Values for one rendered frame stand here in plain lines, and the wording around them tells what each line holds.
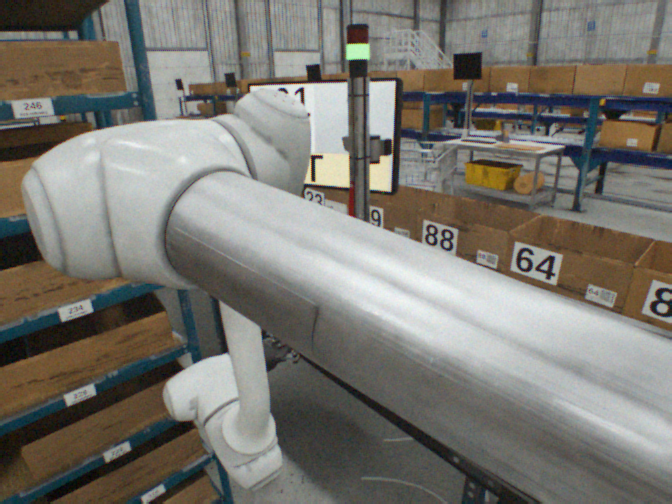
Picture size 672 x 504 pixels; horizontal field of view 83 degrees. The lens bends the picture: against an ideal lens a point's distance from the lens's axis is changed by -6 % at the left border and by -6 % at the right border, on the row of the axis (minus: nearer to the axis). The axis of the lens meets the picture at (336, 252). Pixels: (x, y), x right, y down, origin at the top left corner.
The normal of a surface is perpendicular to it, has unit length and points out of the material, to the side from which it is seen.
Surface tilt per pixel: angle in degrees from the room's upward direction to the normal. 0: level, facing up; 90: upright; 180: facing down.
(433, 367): 66
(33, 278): 91
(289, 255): 48
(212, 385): 33
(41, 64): 91
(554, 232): 90
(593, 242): 89
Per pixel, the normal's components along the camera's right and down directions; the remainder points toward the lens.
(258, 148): 0.62, -0.20
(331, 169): -0.47, 0.29
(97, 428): 0.68, 0.28
